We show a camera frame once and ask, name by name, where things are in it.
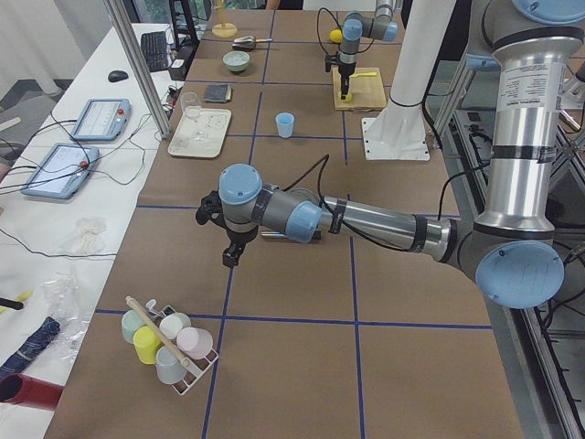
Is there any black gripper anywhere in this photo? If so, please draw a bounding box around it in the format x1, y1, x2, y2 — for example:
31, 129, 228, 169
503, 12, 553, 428
222, 227, 259, 268
337, 59, 356, 97

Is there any lemon slice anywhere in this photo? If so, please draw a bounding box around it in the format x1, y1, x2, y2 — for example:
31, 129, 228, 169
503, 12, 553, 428
338, 92, 353, 102

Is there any yellow lemon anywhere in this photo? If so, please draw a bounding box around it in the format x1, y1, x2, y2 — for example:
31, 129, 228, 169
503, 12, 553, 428
329, 28, 343, 44

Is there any light blue cup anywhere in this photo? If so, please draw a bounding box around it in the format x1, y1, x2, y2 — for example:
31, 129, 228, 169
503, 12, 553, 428
275, 112, 295, 138

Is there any white cup rack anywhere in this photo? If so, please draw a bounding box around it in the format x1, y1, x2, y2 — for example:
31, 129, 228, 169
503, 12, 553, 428
145, 299, 218, 395

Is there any white cup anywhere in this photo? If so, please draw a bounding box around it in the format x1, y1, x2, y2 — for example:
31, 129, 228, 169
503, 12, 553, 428
159, 312, 191, 341

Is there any pink cup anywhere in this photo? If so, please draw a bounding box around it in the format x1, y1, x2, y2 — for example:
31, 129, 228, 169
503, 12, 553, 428
176, 327, 213, 359

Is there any mint green cup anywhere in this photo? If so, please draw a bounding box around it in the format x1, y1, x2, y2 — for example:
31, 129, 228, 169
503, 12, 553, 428
121, 309, 146, 344

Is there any yellow cup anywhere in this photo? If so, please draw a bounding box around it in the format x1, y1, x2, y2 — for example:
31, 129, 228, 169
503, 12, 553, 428
133, 326, 162, 365

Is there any grey cup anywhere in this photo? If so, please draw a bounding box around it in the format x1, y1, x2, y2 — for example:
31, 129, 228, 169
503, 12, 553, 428
155, 346, 186, 385

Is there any yellow plastic knife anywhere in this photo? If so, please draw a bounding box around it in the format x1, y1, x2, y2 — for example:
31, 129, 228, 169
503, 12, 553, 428
350, 70, 378, 78

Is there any bamboo cutting board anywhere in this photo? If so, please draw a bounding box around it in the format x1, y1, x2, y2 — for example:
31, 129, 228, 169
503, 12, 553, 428
332, 67, 388, 111

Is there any steel ice scoop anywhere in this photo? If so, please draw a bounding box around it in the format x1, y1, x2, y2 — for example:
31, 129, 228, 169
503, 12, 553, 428
232, 36, 272, 51

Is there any green bowl of ice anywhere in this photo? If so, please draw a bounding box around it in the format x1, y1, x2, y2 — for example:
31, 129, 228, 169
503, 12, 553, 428
222, 50, 250, 73

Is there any grey folded cloth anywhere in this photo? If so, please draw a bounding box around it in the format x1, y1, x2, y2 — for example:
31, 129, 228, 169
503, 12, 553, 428
204, 84, 232, 103

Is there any cream bear tray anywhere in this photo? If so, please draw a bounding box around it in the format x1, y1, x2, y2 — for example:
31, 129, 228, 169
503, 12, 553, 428
167, 106, 231, 159

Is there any wooden mug tree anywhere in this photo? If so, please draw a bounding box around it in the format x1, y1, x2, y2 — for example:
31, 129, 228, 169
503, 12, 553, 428
211, 0, 238, 38

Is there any white crumpled cloth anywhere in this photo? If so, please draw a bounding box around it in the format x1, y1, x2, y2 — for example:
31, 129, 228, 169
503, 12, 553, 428
58, 217, 107, 256

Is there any clear wine glass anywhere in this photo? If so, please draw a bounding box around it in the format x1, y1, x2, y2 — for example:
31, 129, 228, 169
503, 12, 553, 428
180, 91, 206, 141

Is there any clear plastic bag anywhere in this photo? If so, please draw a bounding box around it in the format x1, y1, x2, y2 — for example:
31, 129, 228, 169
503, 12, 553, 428
42, 268, 92, 364

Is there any teach pendant far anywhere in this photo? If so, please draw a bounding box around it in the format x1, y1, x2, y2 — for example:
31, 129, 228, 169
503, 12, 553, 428
70, 98, 132, 142

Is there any teach pendant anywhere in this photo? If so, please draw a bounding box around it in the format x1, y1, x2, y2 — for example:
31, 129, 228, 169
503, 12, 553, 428
20, 144, 100, 199
70, 98, 132, 142

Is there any teach pendant near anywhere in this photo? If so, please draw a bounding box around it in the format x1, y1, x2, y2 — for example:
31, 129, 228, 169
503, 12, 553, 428
20, 144, 100, 199

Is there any blue folded umbrella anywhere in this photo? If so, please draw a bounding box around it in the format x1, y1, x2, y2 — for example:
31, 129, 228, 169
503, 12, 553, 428
1, 316, 60, 379

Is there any black keyboard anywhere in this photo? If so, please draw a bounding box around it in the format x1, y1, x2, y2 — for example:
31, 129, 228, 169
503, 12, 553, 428
140, 31, 169, 72

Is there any black computer mouse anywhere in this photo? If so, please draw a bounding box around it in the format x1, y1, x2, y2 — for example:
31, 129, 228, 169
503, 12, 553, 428
108, 70, 129, 83

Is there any red cylinder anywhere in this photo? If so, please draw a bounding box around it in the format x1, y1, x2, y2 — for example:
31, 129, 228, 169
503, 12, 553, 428
1, 373, 64, 411

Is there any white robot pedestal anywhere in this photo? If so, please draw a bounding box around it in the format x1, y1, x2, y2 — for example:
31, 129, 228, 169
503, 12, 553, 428
362, 0, 456, 161

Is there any aluminium frame post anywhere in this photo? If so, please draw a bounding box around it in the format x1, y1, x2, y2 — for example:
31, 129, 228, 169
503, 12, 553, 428
103, 0, 170, 139

